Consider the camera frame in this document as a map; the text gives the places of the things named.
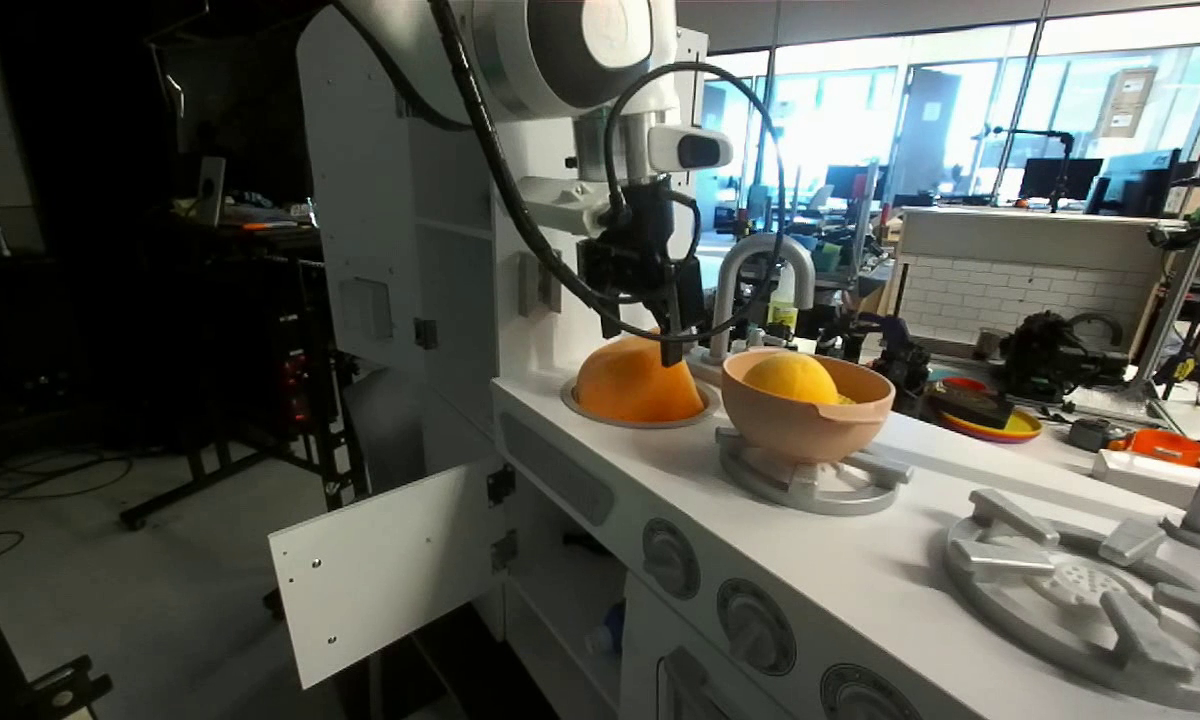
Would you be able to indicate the black door latch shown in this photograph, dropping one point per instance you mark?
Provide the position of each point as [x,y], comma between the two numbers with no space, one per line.
[424,335]

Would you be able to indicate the grey toy faucet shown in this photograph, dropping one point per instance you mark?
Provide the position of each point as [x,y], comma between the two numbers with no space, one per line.
[802,274]

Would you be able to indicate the orange round dish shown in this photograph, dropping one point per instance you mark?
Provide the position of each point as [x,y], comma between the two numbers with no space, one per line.
[994,425]

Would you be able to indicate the black floor stand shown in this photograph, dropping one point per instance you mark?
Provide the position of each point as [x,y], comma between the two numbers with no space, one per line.
[172,499]

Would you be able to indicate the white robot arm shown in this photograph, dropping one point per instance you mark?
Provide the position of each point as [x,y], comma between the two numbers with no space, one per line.
[547,52]

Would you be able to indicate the black floor device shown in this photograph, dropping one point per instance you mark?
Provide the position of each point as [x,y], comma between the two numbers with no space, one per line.
[3,673]

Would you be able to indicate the white toy kitchen body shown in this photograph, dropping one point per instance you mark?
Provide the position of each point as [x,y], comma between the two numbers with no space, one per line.
[813,563]

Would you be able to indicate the white spray bottle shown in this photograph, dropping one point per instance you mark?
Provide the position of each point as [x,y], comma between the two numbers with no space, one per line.
[781,317]

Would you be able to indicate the grey stove knob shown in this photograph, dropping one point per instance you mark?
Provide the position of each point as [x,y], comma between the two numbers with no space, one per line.
[864,699]
[756,626]
[670,556]

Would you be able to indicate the orange juice pitcher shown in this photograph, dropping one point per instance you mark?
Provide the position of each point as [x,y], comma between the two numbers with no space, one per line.
[635,388]

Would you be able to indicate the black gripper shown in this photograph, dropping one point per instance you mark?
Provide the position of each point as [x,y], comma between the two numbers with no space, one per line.
[642,252]

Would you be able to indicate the framed wall poster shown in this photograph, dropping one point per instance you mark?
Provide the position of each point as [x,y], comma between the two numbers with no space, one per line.
[1127,102]

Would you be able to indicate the grey toy stove burner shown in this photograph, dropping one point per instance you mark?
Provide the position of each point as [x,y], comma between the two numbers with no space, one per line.
[1093,600]
[813,490]

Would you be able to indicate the black desk monitor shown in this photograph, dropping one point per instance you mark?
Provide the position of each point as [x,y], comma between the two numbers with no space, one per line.
[1063,179]

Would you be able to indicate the yellow lemon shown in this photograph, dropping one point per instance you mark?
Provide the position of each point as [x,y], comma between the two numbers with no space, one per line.
[791,381]

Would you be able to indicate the grey toy wall phone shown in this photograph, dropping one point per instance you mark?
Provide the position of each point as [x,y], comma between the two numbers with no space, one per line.
[533,287]

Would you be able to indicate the tan bowl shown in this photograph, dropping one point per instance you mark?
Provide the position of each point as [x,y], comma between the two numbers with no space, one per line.
[802,435]

